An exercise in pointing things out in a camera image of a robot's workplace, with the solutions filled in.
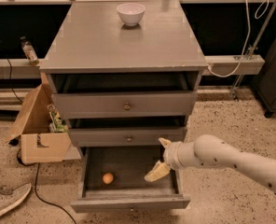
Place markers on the grey middle drawer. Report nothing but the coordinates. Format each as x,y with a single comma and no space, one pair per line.
116,132

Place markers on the clear plastic bottle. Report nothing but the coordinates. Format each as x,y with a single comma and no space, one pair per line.
29,51

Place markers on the orange fruit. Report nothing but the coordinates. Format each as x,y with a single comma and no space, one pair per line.
108,178

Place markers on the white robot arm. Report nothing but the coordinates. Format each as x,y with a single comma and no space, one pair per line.
209,151

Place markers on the open cardboard box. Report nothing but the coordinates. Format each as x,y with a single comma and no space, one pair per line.
32,129

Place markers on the grey drawer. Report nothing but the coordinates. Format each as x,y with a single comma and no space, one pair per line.
129,189
118,95
116,132

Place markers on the grey knit sneaker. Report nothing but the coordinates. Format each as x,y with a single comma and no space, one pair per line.
10,199

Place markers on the grey bottom drawer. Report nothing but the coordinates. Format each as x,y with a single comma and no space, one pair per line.
129,189

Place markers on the green packet in box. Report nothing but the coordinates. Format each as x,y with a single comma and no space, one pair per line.
57,124

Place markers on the grey top drawer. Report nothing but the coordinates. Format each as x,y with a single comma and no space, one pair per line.
118,95

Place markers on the grey wooden drawer cabinet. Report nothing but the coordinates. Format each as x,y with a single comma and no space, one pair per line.
95,40

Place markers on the white ceramic bowl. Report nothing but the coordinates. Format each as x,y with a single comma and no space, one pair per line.
131,13

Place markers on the metal stand pole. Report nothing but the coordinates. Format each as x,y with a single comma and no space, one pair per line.
245,56

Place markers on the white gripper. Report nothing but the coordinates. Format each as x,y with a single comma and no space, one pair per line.
171,155

